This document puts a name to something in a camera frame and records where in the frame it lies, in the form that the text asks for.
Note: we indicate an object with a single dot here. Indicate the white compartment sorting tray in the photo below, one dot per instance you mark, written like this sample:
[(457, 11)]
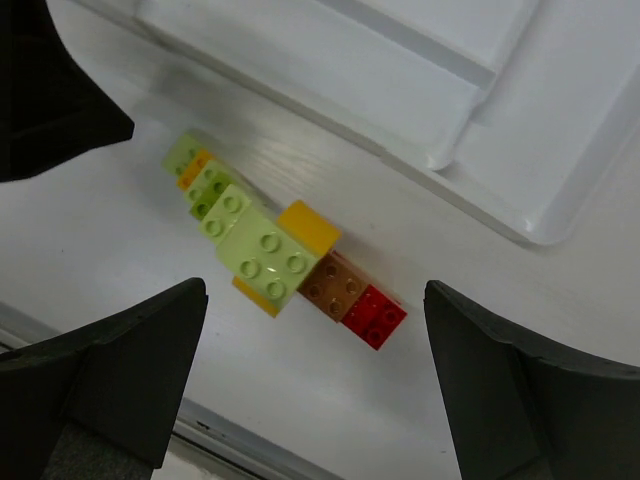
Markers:
[(511, 110)]

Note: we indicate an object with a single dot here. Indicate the dark green small lego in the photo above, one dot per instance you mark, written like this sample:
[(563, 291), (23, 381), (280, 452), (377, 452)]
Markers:
[(201, 205)]

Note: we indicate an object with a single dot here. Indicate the brown 2x2 lego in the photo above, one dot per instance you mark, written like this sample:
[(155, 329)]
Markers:
[(334, 285)]

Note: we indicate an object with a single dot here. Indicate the red lego brick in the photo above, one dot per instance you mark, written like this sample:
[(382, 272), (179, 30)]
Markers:
[(374, 317)]

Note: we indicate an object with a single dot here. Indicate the pale green lego end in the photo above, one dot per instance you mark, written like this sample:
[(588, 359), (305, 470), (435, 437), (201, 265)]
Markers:
[(181, 153)]

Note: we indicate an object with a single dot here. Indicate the lime green curved lego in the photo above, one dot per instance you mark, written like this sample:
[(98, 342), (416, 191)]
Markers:
[(215, 176)]

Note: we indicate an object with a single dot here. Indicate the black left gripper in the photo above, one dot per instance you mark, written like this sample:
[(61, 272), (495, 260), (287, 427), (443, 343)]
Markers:
[(51, 110)]

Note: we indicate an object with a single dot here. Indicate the pale green 2x2 lego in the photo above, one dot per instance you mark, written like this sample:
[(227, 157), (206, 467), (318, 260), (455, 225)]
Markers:
[(266, 257)]

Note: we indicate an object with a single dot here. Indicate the pale green sloped lego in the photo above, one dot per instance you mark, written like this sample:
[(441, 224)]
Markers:
[(224, 214)]

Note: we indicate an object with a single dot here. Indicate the yellow lego brick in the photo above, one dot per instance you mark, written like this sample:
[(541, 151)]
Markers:
[(310, 229)]

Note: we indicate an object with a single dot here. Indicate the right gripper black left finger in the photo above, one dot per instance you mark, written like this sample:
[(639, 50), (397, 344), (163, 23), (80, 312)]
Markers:
[(100, 402)]

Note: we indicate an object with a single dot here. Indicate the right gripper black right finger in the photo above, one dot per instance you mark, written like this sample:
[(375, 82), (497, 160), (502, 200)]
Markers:
[(515, 399)]

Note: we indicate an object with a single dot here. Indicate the orange face lego brick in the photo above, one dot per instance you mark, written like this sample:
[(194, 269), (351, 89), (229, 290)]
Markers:
[(193, 169)]

